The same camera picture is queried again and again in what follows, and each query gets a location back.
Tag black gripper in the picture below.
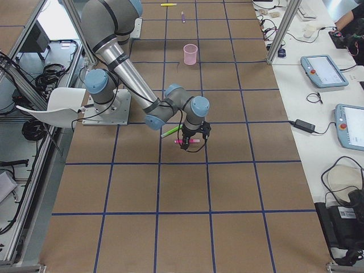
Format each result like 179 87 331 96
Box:
180 126 201 150

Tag pink highlighter pen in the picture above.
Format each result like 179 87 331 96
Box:
174 139 200 145

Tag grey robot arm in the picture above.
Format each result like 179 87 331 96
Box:
81 1 211 150

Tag pink mesh cup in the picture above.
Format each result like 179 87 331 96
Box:
183 44 198 65

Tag white paper cup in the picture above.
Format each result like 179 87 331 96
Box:
303 24 316 39

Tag green highlighter pen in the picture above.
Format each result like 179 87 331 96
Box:
160 125 182 138

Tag black power adapter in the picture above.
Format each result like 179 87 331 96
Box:
288 119 315 134

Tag white plastic chair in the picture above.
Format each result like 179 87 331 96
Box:
16 87 86 129

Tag yellow highlighter pen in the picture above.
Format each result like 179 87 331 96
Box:
160 3 177 7

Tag upper teach pendant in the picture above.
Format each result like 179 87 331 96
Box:
300 55 349 88

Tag teach pendant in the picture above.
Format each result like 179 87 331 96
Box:
334 104 363 151
300 55 349 88

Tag round white disc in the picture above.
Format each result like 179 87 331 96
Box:
328 165 362 202

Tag lower teach pendant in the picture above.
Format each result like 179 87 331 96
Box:
334 104 363 151

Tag black device bottom right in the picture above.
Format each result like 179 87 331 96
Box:
315 189 363 266

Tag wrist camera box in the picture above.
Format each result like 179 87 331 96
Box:
200 121 211 141

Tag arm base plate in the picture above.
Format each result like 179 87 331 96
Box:
82 89 131 126
130 18 143 40

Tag small black cable loop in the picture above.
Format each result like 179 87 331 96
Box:
306 92 323 105

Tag aluminium frame post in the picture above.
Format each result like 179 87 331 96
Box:
266 0 301 64

